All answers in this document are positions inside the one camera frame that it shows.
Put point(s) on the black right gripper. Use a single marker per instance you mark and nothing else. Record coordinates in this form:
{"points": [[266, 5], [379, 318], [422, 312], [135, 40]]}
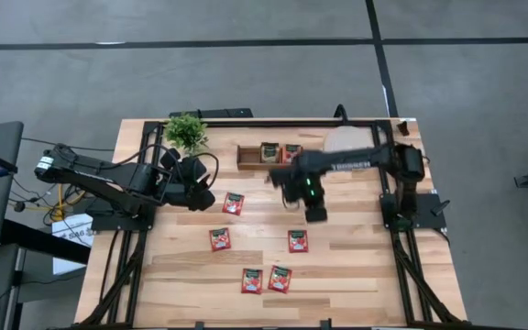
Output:
{"points": [[303, 183]]}

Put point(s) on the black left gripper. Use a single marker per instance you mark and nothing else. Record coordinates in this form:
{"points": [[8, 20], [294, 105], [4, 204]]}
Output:
{"points": [[188, 183]]}

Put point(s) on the pink packet edge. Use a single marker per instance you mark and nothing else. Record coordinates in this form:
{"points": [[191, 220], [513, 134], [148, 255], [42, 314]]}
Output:
{"points": [[291, 152]]}

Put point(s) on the beige vanilla tea packet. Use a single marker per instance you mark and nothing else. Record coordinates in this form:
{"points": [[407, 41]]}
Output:
{"points": [[269, 153]]}

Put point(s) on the red strawberry tea packet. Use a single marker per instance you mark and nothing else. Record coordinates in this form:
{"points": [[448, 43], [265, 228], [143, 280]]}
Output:
{"points": [[220, 239], [298, 241], [279, 279], [233, 204], [251, 281]]}

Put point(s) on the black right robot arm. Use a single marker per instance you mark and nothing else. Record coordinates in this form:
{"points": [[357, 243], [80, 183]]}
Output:
{"points": [[360, 162]]}

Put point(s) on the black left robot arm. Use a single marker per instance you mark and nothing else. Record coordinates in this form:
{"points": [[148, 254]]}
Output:
{"points": [[103, 181]]}

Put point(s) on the wooden three-compartment tea box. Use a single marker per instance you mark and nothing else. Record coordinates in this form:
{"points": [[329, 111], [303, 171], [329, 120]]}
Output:
{"points": [[248, 160]]}

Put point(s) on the green plant in white pot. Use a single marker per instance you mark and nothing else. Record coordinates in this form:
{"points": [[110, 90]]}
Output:
{"points": [[185, 133]]}

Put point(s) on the white paper label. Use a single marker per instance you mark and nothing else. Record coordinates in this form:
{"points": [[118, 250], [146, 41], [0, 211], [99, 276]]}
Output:
{"points": [[69, 229]]}

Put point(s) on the black desk bar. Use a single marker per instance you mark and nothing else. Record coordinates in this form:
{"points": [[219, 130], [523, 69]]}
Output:
{"points": [[39, 240]]}

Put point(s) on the black aluminium table frame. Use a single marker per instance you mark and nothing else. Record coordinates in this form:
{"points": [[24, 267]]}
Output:
{"points": [[268, 124]]}

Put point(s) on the small dark bracket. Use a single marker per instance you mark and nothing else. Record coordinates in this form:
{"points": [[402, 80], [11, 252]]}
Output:
{"points": [[403, 128]]}

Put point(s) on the black frame bracket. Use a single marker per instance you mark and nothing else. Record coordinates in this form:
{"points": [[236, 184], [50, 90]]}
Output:
{"points": [[326, 324], [199, 326]]}

